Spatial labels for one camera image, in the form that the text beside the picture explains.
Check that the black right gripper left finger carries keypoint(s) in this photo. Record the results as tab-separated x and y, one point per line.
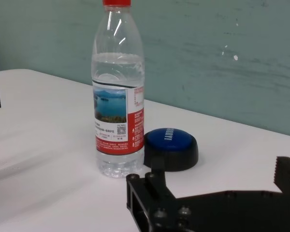
149	195

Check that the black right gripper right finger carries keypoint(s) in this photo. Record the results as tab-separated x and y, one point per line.
288	174

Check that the blue push button black base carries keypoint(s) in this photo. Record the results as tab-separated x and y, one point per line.
171	149

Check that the clear water bottle red cap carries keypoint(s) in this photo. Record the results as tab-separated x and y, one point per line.
118	96

